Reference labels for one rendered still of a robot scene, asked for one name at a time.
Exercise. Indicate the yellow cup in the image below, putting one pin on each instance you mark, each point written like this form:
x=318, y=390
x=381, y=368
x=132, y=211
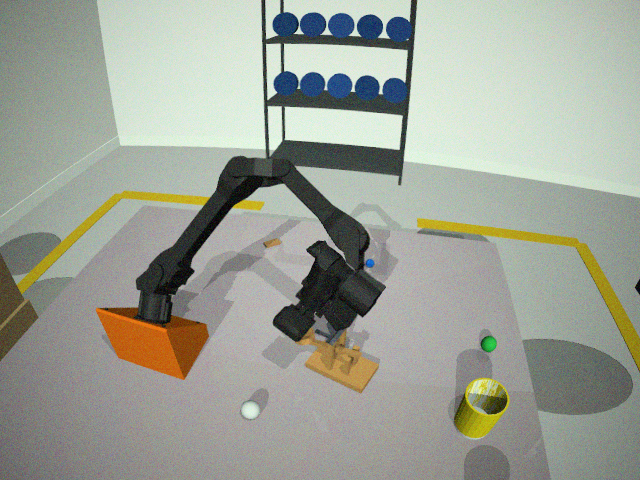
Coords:
x=484, y=402

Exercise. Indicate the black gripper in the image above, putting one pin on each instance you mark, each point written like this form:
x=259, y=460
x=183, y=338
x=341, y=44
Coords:
x=295, y=321

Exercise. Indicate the white ball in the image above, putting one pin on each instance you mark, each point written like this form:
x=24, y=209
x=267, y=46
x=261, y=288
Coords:
x=250, y=409

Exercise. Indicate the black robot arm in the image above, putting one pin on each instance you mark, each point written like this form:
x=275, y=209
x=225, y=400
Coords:
x=356, y=294

